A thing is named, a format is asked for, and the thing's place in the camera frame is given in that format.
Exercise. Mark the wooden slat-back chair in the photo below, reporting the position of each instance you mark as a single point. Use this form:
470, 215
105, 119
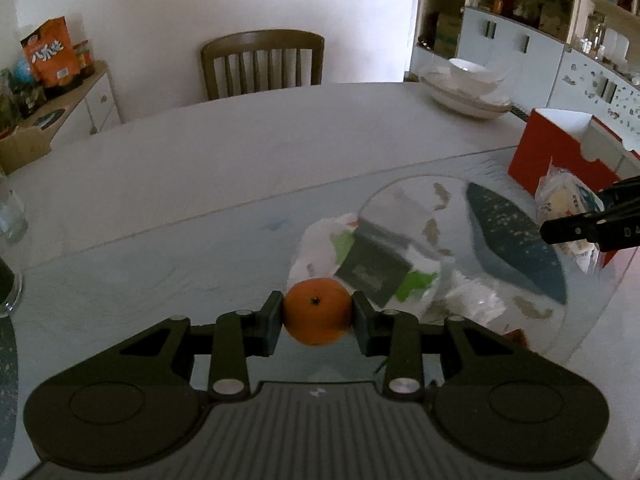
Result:
260, 42

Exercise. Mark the orange snack bag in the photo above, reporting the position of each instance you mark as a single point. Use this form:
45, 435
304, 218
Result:
50, 55

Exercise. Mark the green white snack packet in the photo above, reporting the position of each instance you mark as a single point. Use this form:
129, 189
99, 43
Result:
330, 245

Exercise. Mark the grey round placemat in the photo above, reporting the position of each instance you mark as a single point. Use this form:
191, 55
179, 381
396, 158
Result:
6, 380

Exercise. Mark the white wall cabinet unit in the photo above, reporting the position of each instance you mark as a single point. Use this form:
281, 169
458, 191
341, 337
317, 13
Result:
530, 50

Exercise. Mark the white side cabinet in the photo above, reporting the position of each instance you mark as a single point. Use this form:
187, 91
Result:
95, 105

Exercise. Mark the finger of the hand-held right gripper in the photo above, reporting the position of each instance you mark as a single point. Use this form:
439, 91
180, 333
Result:
625, 194
570, 229

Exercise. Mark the red cardboard box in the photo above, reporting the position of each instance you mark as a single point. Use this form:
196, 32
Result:
540, 150

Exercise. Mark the clear round glass disc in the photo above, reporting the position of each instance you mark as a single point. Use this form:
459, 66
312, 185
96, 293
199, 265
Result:
400, 200

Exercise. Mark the glass jar dark lid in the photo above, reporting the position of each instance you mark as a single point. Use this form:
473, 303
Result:
84, 57

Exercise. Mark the cookie print snack packet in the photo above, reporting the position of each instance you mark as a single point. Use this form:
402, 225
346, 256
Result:
517, 336

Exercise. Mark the silver striped snack packet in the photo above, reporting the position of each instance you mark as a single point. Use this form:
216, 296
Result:
475, 300

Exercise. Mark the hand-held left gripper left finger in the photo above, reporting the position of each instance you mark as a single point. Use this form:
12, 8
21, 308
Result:
274, 322

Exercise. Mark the printed clear glass cup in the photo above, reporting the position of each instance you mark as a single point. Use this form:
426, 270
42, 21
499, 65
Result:
10, 210

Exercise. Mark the orange tangerine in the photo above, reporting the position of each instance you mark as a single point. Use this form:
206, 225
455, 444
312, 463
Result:
317, 315

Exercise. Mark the white bowl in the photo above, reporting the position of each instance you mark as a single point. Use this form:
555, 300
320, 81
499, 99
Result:
467, 67

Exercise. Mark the group of small bottles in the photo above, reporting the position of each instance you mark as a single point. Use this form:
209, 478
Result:
20, 90

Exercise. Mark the stack of white dishes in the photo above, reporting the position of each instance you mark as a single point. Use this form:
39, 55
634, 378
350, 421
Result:
475, 89

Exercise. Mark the white blue-print snack packet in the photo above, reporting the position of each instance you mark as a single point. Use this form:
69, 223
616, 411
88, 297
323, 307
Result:
565, 195

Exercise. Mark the white plate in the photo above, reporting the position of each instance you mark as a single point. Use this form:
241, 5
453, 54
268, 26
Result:
470, 109

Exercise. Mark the grey glass-topped desktop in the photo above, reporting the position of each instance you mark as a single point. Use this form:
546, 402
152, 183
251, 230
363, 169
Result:
200, 160

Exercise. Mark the cardboard box in cabinet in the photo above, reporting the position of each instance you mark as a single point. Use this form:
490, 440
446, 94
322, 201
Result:
447, 32

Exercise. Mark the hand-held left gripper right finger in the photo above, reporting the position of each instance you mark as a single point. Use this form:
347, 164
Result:
361, 325

